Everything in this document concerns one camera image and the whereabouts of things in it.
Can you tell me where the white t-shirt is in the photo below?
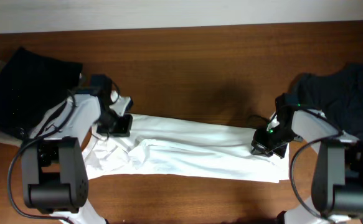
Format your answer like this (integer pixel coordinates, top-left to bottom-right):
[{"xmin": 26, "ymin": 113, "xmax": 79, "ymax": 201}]
[{"xmin": 82, "ymin": 114, "xmax": 289, "ymax": 183}]

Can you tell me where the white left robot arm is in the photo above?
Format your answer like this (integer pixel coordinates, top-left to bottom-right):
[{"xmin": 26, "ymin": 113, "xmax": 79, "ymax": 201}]
[{"xmin": 7, "ymin": 75, "xmax": 133, "ymax": 223}]

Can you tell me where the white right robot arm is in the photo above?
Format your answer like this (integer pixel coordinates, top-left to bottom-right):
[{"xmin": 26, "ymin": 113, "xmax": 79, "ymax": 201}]
[{"xmin": 251, "ymin": 93, "xmax": 363, "ymax": 223}]

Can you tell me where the dark navy garment pile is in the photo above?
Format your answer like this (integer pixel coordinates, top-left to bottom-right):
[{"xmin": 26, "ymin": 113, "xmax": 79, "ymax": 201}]
[{"xmin": 290, "ymin": 63, "xmax": 363, "ymax": 140}]

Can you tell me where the black folded garment stack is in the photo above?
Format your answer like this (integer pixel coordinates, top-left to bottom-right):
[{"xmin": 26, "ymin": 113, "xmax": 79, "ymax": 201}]
[{"xmin": 0, "ymin": 47, "xmax": 83, "ymax": 140}]

